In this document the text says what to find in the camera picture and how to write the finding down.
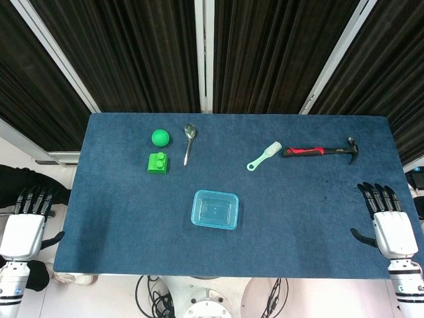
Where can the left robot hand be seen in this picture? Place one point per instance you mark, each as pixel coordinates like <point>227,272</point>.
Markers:
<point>23,228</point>

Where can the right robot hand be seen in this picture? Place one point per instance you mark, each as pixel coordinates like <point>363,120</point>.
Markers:
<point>392,232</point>

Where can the blue plastic container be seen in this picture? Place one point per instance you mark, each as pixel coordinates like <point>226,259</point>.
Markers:
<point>215,208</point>

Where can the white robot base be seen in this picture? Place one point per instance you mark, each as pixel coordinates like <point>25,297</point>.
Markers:
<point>205,299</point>

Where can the white shoe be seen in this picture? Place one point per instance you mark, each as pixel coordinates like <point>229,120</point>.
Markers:
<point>74,277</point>

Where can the red black claw hammer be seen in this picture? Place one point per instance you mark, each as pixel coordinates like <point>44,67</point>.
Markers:
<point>318,151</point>

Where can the blue table mat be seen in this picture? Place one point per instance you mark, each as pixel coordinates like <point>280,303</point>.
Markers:
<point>165,215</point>

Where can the light green cleaning brush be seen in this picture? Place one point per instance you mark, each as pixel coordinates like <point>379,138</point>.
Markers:
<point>263,158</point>

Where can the green building block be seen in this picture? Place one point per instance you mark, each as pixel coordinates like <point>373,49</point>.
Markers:
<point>157,163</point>

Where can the green ball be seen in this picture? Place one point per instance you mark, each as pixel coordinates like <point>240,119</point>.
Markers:
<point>160,137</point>

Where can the metal spoon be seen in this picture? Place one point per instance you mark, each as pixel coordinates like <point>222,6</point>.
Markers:
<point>189,142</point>

